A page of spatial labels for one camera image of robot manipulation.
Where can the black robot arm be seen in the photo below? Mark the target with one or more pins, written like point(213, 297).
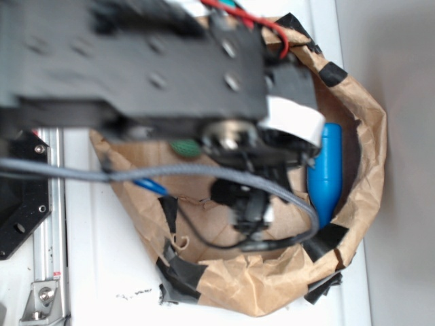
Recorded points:
point(150, 71)

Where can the aluminium extrusion rail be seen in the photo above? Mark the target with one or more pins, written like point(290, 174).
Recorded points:
point(50, 246)

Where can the green dimpled ball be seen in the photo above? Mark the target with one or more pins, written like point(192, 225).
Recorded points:
point(186, 148)

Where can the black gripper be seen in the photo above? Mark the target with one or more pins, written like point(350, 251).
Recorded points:
point(262, 151)

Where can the metal corner bracket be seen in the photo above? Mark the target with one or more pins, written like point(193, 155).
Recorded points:
point(44, 304)

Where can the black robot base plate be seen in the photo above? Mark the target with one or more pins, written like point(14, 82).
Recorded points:
point(25, 201)

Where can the blue cable connector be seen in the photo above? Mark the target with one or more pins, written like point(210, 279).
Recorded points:
point(152, 186)

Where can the blue plastic bottle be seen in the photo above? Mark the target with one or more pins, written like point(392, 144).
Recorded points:
point(325, 179)

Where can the brown paper bag bin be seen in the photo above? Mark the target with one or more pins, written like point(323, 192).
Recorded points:
point(257, 284)

